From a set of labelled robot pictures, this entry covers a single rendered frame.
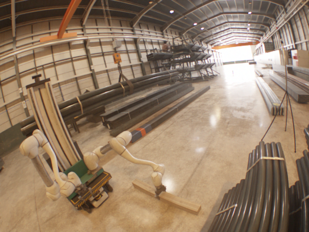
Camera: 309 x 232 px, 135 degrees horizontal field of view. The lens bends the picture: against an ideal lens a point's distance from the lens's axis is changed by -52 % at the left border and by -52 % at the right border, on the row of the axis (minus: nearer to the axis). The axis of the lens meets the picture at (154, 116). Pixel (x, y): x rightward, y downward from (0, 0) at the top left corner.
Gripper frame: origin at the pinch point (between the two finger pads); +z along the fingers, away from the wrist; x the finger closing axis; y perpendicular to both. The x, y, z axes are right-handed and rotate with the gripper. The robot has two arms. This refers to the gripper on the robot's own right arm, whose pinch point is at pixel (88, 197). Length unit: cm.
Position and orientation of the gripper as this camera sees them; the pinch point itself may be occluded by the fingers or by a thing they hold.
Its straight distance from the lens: 166.6
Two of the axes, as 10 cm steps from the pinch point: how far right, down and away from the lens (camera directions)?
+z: 2.4, 9.2, 3.0
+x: -4.9, 3.8, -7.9
